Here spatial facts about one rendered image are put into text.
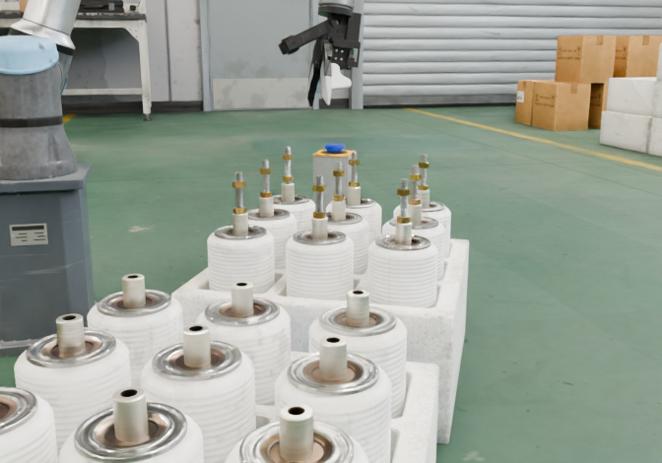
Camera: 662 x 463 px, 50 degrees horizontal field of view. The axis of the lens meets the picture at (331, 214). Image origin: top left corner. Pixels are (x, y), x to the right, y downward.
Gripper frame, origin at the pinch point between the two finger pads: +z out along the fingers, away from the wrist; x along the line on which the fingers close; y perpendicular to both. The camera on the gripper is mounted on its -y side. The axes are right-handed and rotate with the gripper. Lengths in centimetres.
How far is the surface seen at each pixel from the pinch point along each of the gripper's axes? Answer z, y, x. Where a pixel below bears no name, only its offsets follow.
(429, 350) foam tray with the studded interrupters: 32, 4, -63
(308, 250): 22, -11, -53
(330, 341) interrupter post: 23, -18, -91
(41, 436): 30, -39, -93
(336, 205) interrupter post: 16.4, -4.4, -39.9
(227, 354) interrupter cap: 26, -26, -86
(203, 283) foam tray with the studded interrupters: 29, -24, -42
